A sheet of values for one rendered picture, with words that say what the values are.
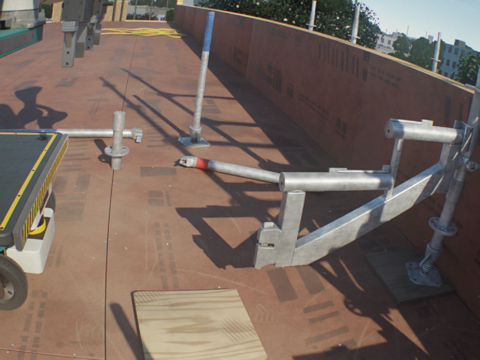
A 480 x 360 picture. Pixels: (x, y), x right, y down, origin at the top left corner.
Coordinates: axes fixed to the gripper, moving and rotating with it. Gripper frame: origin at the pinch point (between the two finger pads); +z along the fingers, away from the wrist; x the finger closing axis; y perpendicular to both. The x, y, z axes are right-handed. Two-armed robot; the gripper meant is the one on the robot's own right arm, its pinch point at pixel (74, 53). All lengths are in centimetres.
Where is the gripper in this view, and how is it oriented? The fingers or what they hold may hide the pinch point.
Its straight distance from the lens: 95.7
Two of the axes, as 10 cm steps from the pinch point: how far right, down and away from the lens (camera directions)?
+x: 1.6, 4.2, -8.9
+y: -9.8, -0.5, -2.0
